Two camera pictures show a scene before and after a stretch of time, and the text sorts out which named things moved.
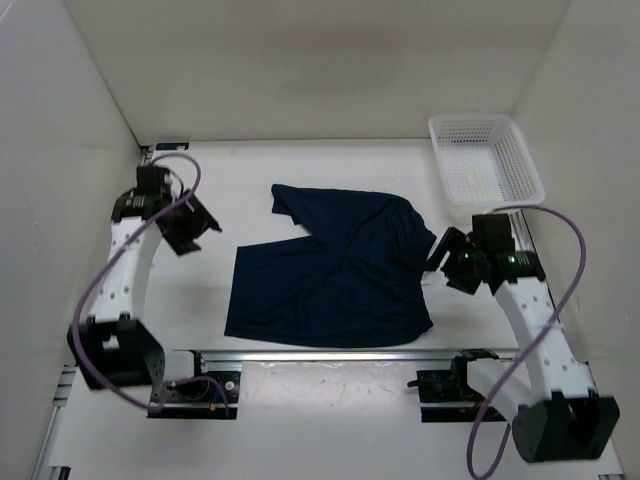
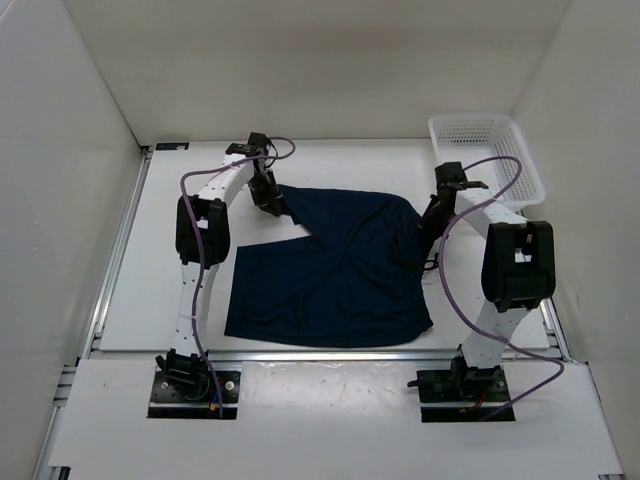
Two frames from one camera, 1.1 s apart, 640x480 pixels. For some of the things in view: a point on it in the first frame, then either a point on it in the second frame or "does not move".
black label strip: [171, 146] does not move
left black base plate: [210, 395] does not move
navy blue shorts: [356, 280] does not move
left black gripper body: [176, 218] → [264, 189]
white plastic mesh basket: [484, 162] does not move
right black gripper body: [462, 258] → [434, 220]
